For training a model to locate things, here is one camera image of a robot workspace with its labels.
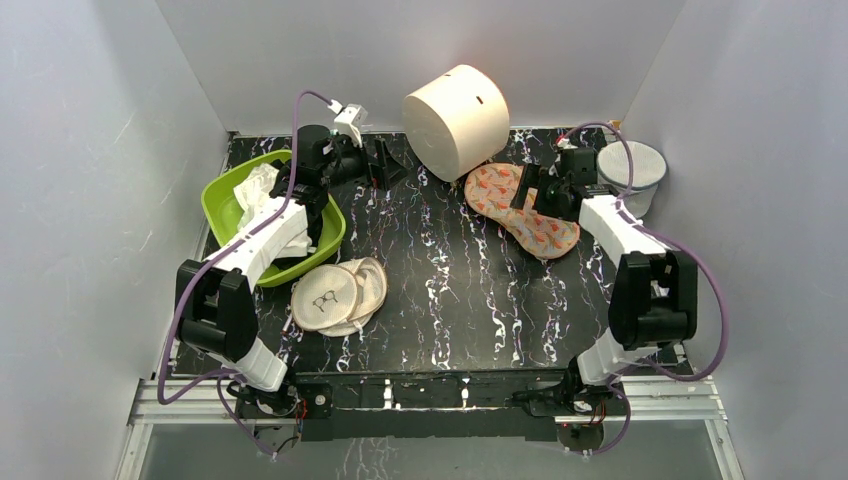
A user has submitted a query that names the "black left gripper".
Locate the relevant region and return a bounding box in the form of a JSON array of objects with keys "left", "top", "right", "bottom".
[{"left": 320, "top": 133, "right": 411, "bottom": 194}]

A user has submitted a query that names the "floral mesh laundry bag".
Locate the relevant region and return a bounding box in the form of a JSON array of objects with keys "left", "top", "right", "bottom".
[{"left": 464, "top": 163, "right": 580, "bottom": 260}]

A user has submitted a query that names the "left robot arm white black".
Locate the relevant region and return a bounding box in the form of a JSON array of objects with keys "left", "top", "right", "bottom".
[{"left": 166, "top": 125, "right": 407, "bottom": 416}]

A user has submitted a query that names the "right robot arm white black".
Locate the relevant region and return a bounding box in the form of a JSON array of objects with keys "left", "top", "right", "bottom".
[{"left": 511, "top": 148, "right": 698, "bottom": 416}]

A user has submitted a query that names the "white cylindrical mesh bag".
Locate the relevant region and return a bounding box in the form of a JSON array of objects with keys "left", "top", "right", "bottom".
[{"left": 597, "top": 141, "right": 668, "bottom": 218}]

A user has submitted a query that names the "beige round mesh laundry bag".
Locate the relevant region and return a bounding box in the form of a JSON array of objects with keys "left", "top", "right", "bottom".
[{"left": 291, "top": 257, "right": 388, "bottom": 337}]

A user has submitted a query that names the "cream cylindrical drum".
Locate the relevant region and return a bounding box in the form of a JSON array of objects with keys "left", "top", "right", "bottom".
[{"left": 402, "top": 64, "right": 510, "bottom": 182}]

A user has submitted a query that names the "white cloth in basin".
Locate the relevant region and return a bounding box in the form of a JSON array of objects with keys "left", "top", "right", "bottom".
[{"left": 233, "top": 163, "right": 315, "bottom": 259}]

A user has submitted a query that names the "green plastic basin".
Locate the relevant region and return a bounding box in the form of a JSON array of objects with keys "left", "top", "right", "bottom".
[{"left": 201, "top": 149, "right": 347, "bottom": 288}]

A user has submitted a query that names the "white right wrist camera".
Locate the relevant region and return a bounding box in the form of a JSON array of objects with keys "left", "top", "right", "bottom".
[{"left": 556, "top": 135, "right": 575, "bottom": 150}]

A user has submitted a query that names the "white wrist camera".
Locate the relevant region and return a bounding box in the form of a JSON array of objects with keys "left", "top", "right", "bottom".
[
  {"left": 556, "top": 135, "right": 575, "bottom": 150},
  {"left": 328, "top": 99, "right": 368, "bottom": 148}
]

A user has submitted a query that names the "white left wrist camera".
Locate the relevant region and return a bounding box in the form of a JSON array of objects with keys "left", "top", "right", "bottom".
[{"left": 328, "top": 99, "right": 368, "bottom": 148}]

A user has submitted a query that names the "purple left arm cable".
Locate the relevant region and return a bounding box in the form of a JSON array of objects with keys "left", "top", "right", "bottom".
[{"left": 156, "top": 89, "right": 337, "bottom": 458}]

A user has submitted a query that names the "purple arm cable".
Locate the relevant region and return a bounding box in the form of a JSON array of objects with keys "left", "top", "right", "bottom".
[
  {"left": 156, "top": 89, "right": 337, "bottom": 458},
  {"left": 560, "top": 121, "right": 731, "bottom": 458}
]

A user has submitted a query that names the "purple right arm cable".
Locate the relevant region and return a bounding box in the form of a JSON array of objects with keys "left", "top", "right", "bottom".
[{"left": 560, "top": 121, "right": 731, "bottom": 458}]

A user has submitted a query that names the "aluminium base frame rail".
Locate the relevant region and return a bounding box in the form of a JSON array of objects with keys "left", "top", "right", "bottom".
[{"left": 117, "top": 370, "right": 743, "bottom": 479}]

